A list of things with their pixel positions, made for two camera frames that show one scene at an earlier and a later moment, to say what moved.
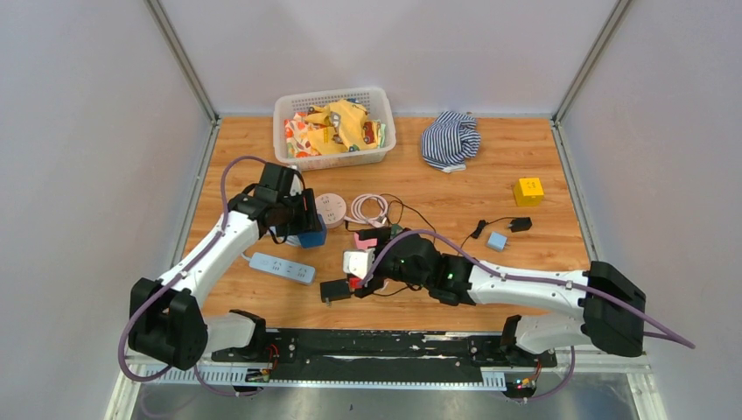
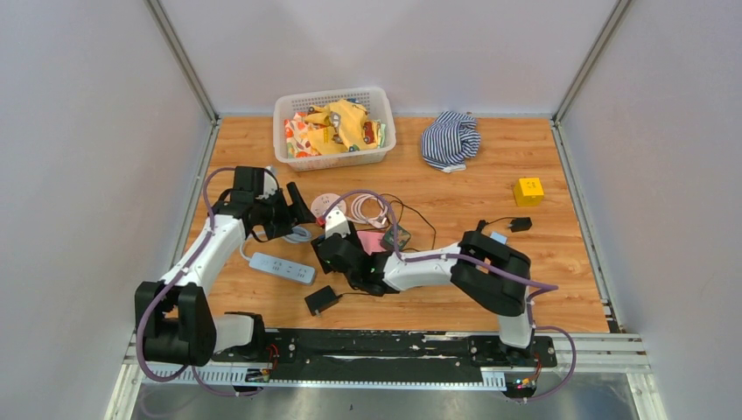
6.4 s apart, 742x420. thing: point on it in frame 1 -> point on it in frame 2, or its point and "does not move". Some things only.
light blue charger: [498, 241] does not move
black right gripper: [381, 234] -> [318, 243]
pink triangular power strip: [364, 244] does not move
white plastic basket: [333, 129] does not move
